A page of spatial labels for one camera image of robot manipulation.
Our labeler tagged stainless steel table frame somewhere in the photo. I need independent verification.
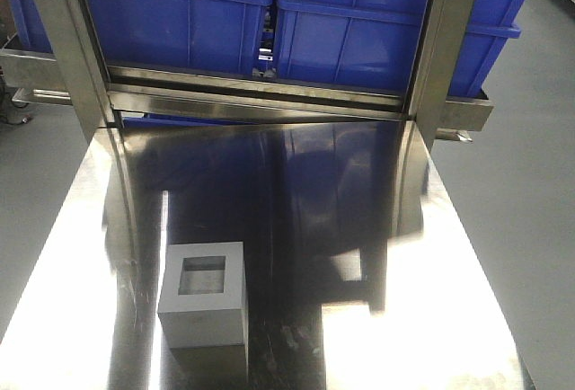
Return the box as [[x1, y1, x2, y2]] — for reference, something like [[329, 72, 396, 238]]
[[13, 0, 474, 146]]

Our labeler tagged gray hollow cube base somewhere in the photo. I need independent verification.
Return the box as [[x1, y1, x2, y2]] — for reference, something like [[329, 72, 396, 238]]
[[157, 242, 248, 349]]

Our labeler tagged large blue bin right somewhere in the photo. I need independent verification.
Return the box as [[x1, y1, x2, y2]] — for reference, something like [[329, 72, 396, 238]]
[[274, 0, 525, 98]]

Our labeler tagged blue bin with red contents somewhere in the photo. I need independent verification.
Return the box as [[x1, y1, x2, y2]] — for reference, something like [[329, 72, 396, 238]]
[[87, 0, 272, 75]]

